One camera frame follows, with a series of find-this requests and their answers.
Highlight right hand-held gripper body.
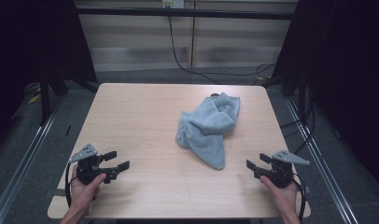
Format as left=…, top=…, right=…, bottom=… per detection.
left=253, top=149, right=311, bottom=189

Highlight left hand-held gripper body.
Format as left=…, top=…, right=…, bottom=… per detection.
left=68, top=143, right=119, bottom=186

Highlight light blue towel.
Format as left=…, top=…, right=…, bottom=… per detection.
left=175, top=91, right=242, bottom=171

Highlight person's right hand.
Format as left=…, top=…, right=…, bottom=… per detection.
left=260, top=175, right=299, bottom=216

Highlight person's left hand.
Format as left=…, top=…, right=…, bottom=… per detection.
left=69, top=164, right=107, bottom=214

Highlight black metal stand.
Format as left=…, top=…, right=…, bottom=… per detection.
left=297, top=70, right=307, bottom=123
left=38, top=70, right=52, bottom=127

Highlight yellow floor object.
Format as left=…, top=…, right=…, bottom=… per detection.
left=27, top=92, right=42, bottom=105

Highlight black curtain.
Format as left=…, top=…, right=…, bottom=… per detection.
left=0, top=0, right=98, bottom=153
left=271, top=0, right=379, bottom=195

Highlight black horizontal bar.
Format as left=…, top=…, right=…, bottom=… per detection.
left=75, top=7, right=299, bottom=21

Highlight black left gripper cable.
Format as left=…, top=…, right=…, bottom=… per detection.
left=64, top=162, right=78, bottom=208

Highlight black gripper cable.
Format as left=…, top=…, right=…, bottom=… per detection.
left=290, top=172, right=307, bottom=224
left=64, top=162, right=78, bottom=208

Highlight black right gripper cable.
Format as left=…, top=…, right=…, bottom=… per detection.
left=290, top=172, right=307, bottom=224

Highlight metal floor rail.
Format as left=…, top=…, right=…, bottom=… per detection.
left=0, top=101, right=63, bottom=224
left=285, top=98, right=360, bottom=224

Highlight black floor cables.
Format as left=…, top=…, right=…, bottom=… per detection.
left=279, top=88, right=316, bottom=157

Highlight black wall cable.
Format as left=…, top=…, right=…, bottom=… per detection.
left=167, top=14, right=276, bottom=86

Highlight white wall power outlet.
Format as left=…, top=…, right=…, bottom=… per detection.
left=161, top=0, right=186, bottom=9

